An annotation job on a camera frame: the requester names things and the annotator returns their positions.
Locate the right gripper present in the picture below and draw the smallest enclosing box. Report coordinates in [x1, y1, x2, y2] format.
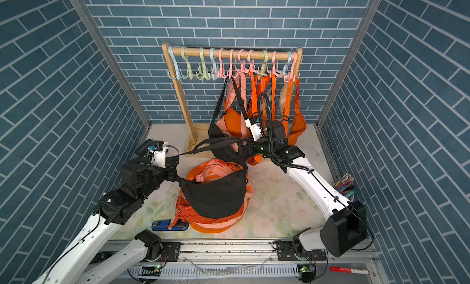
[239, 136, 277, 157]

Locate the dark red-orange bag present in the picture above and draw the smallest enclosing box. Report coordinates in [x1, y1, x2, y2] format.
[170, 186, 254, 234]

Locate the large pink sling bag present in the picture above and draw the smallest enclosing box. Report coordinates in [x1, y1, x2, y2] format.
[179, 160, 255, 226]

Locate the black sling bag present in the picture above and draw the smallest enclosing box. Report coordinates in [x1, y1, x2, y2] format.
[176, 146, 250, 220]
[208, 76, 251, 139]

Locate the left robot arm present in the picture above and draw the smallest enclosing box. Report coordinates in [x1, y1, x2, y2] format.
[36, 139, 179, 284]

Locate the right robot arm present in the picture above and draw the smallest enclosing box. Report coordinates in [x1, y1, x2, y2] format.
[238, 106, 368, 257]

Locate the orange bag behind black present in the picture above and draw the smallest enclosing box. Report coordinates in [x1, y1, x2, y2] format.
[223, 72, 278, 166]

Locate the far right orange bag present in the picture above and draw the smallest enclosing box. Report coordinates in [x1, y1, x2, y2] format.
[282, 77, 307, 146]

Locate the green hook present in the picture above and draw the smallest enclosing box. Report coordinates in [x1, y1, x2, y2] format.
[181, 46, 195, 80]
[197, 48, 211, 80]

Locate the blue black stapler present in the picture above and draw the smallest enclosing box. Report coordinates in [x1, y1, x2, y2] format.
[151, 219, 189, 232]

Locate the pink pen cup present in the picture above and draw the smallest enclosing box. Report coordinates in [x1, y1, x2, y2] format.
[334, 173, 357, 202]

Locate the wooden hanging rack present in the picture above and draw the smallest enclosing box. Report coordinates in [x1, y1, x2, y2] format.
[162, 43, 304, 150]

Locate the red white marker pen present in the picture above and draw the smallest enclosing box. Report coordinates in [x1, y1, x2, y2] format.
[330, 266, 370, 275]

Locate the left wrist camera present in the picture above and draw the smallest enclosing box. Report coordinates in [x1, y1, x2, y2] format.
[148, 139, 168, 168]

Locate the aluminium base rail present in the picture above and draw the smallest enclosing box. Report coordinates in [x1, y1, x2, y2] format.
[88, 239, 388, 284]

